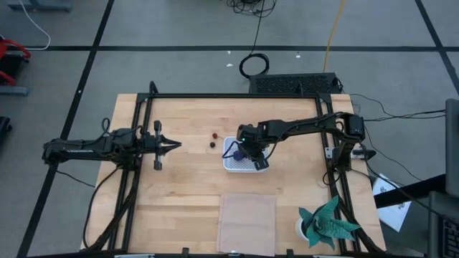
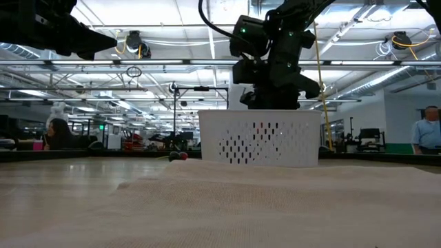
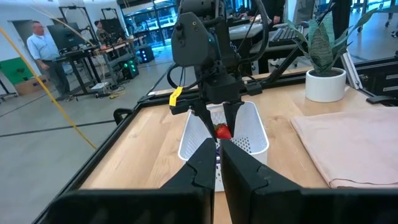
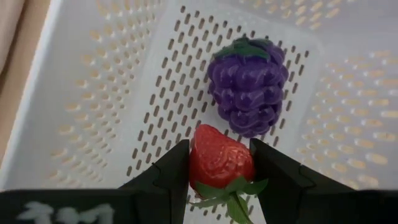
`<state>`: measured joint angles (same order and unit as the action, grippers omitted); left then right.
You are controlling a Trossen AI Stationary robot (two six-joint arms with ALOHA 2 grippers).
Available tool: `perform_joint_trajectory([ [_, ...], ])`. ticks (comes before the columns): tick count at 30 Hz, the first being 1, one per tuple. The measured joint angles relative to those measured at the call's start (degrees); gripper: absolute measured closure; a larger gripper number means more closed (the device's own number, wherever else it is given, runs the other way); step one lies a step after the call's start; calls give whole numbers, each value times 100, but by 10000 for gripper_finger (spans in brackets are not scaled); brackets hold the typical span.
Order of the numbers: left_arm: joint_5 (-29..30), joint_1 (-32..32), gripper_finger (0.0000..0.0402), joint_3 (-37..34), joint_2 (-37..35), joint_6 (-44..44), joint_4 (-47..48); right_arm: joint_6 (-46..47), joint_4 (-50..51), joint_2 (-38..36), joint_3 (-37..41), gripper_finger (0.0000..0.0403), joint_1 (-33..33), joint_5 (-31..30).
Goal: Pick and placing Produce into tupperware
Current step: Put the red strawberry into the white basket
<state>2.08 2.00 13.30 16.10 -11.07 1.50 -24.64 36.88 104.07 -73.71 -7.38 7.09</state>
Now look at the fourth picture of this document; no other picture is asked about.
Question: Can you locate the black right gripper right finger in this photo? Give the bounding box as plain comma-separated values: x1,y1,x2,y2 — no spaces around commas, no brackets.
249,138,398,224

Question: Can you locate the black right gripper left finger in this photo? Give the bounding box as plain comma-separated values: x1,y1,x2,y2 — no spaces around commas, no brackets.
0,139,190,224

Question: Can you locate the red toy strawberry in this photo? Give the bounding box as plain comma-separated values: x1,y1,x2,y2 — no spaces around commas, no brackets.
187,123,270,224

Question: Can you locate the purple toy grape bunch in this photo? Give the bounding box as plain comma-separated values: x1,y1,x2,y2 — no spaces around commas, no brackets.
206,36,289,139

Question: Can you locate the white perforated plastic basket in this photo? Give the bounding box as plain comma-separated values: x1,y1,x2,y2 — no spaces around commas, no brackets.
0,0,398,224

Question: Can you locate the pale pink cloth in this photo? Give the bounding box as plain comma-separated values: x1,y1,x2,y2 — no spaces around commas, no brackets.
0,0,27,75

